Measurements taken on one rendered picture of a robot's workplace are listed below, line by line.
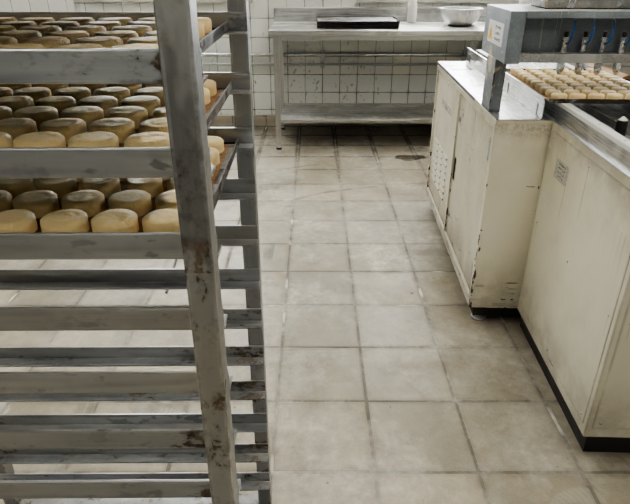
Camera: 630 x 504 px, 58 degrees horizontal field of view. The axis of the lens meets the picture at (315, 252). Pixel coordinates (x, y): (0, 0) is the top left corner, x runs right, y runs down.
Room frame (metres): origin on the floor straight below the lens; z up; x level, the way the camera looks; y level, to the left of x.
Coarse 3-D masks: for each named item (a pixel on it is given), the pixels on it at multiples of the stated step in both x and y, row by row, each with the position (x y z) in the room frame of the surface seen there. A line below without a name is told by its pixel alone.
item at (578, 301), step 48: (576, 144) 1.70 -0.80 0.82; (576, 192) 1.62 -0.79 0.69; (624, 192) 1.35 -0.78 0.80; (576, 240) 1.55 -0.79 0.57; (624, 240) 1.29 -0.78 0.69; (528, 288) 1.84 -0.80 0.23; (576, 288) 1.48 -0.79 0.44; (624, 288) 1.24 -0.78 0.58; (528, 336) 1.82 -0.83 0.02; (576, 336) 1.41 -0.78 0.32; (624, 336) 1.23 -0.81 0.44; (576, 384) 1.34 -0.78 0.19; (624, 384) 1.23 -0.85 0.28; (576, 432) 1.32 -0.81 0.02; (624, 432) 1.23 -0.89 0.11
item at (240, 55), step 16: (240, 0) 0.95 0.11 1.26; (240, 48) 0.95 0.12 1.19; (240, 64) 0.95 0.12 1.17; (240, 96) 0.95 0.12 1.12; (240, 112) 0.95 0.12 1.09; (240, 160) 0.95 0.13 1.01; (240, 176) 0.95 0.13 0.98; (256, 192) 0.97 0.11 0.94; (240, 208) 0.95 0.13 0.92; (256, 208) 0.95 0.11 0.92; (256, 224) 0.95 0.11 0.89; (256, 256) 0.95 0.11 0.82; (256, 304) 0.95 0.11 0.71; (256, 336) 0.95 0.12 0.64; (256, 368) 0.95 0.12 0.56; (256, 400) 0.95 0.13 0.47; (256, 432) 0.95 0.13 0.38; (256, 464) 0.95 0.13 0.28
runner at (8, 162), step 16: (0, 160) 0.53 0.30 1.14; (16, 160) 0.53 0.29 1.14; (32, 160) 0.53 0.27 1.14; (48, 160) 0.53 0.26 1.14; (64, 160) 0.53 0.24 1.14; (80, 160) 0.53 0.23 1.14; (96, 160) 0.53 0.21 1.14; (112, 160) 0.53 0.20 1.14; (128, 160) 0.53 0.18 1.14; (144, 160) 0.53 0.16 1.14; (160, 160) 0.53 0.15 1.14; (0, 176) 0.53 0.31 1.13; (16, 176) 0.53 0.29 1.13; (32, 176) 0.53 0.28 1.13; (48, 176) 0.53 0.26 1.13; (64, 176) 0.53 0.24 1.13; (80, 176) 0.53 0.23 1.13; (96, 176) 0.53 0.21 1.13; (112, 176) 0.53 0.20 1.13; (128, 176) 0.53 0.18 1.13; (144, 176) 0.53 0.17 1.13; (160, 176) 0.53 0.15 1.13
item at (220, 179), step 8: (224, 144) 0.94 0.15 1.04; (232, 144) 0.94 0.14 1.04; (232, 152) 0.85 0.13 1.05; (224, 160) 0.85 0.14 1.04; (232, 160) 0.85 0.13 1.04; (224, 168) 0.81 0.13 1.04; (216, 176) 0.78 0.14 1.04; (224, 176) 0.76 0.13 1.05; (216, 184) 0.74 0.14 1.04; (216, 192) 0.68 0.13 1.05; (216, 200) 0.68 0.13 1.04
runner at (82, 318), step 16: (0, 320) 0.53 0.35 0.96; (16, 320) 0.53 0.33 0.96; (32, 320) 0.53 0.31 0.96; (48, 320) 0.53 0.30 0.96; (64, 320) 0.53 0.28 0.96; (80, 320) 0.53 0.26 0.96; (96, 320) 0.53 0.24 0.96; (112, 320) 0.53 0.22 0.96; (128, 320) 0.53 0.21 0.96; (144, 320) 0.53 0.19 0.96; (160, 320) 0.53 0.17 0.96; (176, 320) 0.53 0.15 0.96; (224, 320) 0.55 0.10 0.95
